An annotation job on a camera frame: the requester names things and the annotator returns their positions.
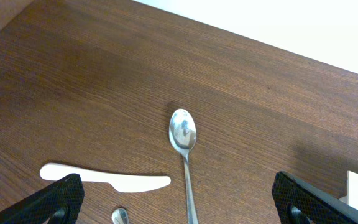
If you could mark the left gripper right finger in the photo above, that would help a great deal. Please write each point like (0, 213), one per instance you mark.
(297, 201)

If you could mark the large steel spoon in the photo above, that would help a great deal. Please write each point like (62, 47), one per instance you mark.
(182, 135)

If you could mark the white plastic knife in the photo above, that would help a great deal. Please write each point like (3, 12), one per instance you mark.
(120, 182)

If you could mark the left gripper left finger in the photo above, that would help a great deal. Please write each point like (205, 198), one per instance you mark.
(60, 202)

